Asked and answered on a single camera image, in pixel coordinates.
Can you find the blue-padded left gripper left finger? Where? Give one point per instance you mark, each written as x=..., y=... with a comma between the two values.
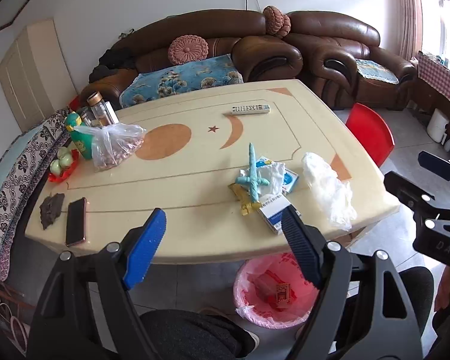
x=140, y=245

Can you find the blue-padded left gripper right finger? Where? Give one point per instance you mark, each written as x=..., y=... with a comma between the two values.
x=304, y=242

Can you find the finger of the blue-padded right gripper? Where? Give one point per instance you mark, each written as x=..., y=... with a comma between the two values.
x=434, y=164

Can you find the pink-lined trash bin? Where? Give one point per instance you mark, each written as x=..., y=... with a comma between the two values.
x=254, y=292

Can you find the person's right hand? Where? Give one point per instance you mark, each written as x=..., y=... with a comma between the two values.
x=442, y=299

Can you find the white appliance on floor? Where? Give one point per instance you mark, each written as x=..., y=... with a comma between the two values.
x=437, y=125

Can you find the clear crumpled plastic bag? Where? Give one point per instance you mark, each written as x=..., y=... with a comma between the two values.
x=333, y=197

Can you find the red plastic stool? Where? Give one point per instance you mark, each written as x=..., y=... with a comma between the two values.
x=372, y=132

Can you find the pink-cased smartphone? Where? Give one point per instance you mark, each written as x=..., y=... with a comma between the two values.
x=76, y=222

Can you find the checkered cloth side table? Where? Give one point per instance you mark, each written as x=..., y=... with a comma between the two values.
x=432, y=86

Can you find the white crumpled tissue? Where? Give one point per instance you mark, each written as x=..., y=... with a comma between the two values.
x=264, y=178

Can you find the yellow snack wrapper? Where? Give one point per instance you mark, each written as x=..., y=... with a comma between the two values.
x=247, y=205

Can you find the dark crumpled cloth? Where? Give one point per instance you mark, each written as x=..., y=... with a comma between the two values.
x=51, y=209

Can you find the clear bag of peanuts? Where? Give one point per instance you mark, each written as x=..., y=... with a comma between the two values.
x=112, y=144

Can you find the red tray with fruit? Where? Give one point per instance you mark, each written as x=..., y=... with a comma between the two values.
x=64, y=165

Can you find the brown leather armchair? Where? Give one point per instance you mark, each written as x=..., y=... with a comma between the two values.
x=343, y=63

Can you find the patterned floral cloth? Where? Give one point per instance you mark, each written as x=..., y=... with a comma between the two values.
x=22, y=167

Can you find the white remote control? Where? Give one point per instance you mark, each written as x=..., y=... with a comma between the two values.
x=248, y=109

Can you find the glass jar gold lid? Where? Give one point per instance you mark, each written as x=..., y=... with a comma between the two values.
x=102, y=110

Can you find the brown leather sofa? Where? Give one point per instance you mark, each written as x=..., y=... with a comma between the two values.
x=243, y=34

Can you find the blue floral cushion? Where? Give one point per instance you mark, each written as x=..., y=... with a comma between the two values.
x=181, y=79

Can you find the cream cabinet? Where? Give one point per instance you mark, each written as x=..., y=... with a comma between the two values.
x=33, y=74

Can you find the pink knotted pillow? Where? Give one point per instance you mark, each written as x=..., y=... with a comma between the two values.
x=278, y=24

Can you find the pink round pillow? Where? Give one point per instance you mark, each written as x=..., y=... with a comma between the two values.
x=186, y=49

